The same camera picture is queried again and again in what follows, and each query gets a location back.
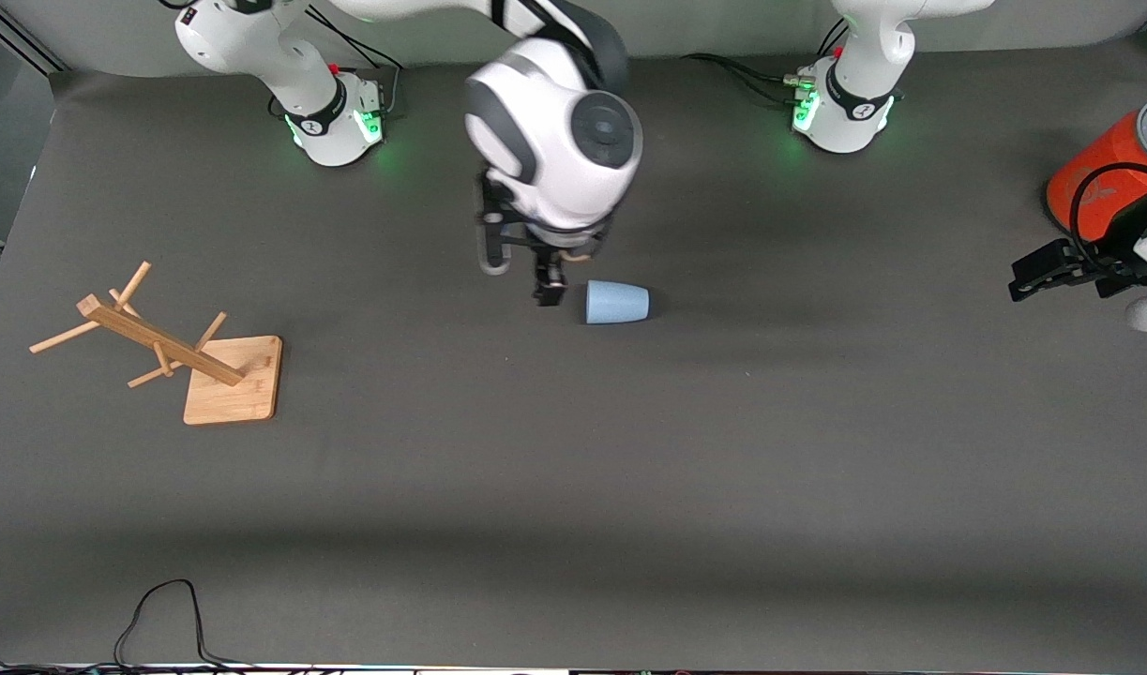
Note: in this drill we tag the orange cylindrical can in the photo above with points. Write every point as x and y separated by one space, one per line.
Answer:
1098 178

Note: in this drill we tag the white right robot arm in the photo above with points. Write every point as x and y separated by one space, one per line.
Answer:
554 141

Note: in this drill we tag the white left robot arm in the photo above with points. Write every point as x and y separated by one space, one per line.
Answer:
854 94

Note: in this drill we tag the aluminium frame rail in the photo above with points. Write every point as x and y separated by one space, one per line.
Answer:
20 37

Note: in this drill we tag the wooden mug tree rack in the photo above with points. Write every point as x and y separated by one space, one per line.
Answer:
231 380

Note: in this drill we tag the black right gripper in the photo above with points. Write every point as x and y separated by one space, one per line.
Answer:
549 273

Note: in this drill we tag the dark grey table mat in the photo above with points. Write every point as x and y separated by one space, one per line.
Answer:
573 469

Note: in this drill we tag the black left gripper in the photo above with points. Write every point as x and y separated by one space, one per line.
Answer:
1082 265

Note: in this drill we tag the light blue cup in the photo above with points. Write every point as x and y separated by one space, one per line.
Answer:
620 302

